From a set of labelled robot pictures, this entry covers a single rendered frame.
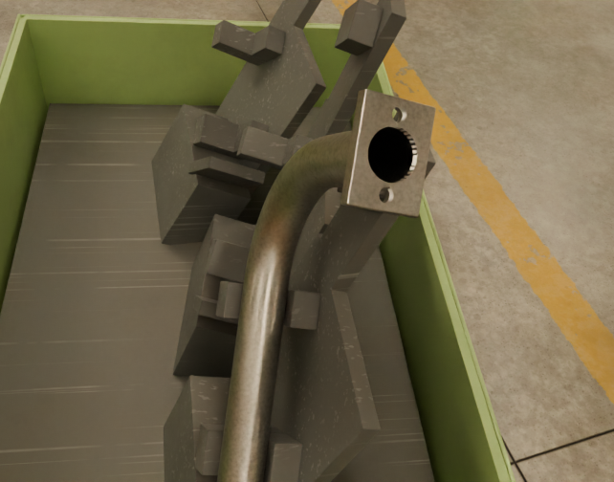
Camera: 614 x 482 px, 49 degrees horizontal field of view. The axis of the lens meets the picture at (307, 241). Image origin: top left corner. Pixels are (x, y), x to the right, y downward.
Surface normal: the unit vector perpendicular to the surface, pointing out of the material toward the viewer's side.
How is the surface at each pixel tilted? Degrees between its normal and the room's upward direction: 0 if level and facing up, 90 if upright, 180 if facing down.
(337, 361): 73
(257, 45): 63
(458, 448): 90
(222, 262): 43
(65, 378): 0
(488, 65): 0
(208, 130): 47
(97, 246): 0
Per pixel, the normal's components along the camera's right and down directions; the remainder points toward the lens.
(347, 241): -0.91, -0.15
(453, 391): -0.99, 0.01
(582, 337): 0.11, -0.67
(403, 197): 0.39, 0.06
